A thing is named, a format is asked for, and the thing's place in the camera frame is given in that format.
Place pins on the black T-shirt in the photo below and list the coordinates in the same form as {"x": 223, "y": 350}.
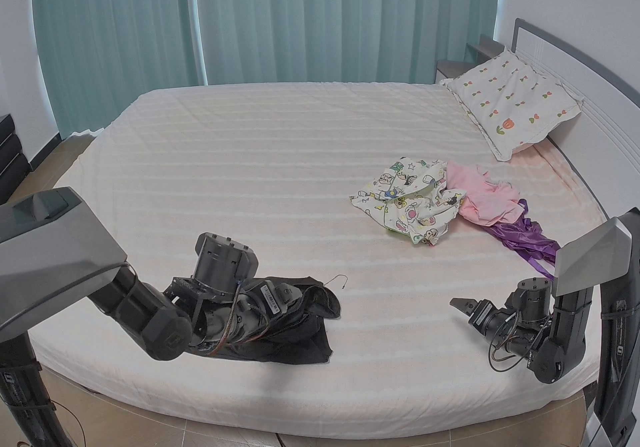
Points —
{"x": 300, "y": 340}

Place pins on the pink garment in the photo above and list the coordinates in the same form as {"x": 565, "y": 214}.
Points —
{"x": 482, "y": 195}

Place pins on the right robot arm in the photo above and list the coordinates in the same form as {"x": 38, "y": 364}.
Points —
{"x": 585, "y": 255}

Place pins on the blue-green curtain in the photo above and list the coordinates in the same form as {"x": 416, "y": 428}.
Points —
{"x": 120, "y": 24}
{"x": 350, "y": 4}

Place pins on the purple garment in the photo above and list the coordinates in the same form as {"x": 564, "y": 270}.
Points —
{"x": 530, "y": 240}

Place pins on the bed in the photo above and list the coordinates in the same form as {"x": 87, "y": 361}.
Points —
{"x": 250, "y": 160}

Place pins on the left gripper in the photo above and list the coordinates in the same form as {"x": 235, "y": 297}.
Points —
{"x": 270, "y": 302}

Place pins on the white printed pillow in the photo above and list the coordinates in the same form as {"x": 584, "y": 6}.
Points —
{"x": 510, "y": 99}

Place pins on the white printed pyjama top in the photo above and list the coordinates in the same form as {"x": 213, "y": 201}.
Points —
{"x": 405, "y": 205}

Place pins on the black chest of drawers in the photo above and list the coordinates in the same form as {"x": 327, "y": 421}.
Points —
{"x": 10, "y": 160}

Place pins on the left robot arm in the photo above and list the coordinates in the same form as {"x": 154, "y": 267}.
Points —
{"x": 60, "y": 255}

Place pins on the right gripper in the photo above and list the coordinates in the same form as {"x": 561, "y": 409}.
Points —
{"x": 487, "y": 317}

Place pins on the grey bedside table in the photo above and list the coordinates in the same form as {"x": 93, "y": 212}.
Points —
{"x": 455, "y": 67}

